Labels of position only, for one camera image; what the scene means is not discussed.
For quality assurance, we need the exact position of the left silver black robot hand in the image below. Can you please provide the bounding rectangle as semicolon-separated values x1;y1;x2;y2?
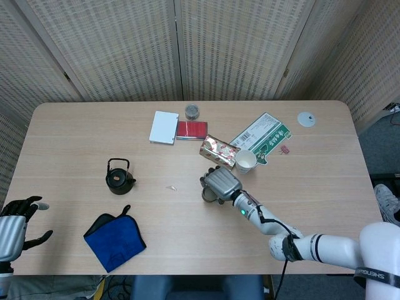
0;196;54;263

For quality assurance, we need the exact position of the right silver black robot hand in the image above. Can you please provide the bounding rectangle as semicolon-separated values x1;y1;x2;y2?
199;166;243;206

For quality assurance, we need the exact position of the small grey tea cup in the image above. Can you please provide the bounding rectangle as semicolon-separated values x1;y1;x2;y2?
201;188;219;203

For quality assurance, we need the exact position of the black teapot with handle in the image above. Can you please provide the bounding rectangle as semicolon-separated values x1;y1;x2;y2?
105;157;138;196

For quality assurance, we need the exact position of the white paper cup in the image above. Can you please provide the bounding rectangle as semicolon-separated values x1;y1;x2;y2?
234;149;259;176

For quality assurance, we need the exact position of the gold foil packet red print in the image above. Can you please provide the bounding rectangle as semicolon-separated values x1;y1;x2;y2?
198;134;241;172

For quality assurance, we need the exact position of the red flat rectangular box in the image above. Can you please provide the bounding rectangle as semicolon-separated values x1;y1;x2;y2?
175;120;209;141

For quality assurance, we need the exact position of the flattened green white carton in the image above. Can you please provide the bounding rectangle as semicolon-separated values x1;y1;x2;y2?
229;112;294;166

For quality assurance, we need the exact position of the olive fabric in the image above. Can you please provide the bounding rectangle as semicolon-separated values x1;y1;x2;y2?
7;274;106;300

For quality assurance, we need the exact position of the small round patterned tin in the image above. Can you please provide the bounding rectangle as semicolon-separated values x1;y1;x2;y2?
184;104;201;121

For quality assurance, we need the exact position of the white flat rectangular box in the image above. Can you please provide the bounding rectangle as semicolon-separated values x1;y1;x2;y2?
149;111;180;146

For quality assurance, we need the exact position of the blue cloth with black trim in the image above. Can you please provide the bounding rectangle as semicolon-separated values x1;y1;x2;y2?
82;204;148;274

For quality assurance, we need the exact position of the round white table grommet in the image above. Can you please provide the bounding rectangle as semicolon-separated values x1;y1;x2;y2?
297;111;316;128

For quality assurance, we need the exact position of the blue grey seat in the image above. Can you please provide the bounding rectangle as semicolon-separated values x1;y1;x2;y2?
129;274;266;300

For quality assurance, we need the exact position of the woven folding screen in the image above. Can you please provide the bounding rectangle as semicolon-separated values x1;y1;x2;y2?
0;0;400;215

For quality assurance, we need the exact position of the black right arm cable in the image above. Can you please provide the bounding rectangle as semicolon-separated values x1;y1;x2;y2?
246;192;303;300

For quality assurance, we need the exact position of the black floor cable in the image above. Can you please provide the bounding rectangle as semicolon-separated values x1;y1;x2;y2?
104;274;134;300

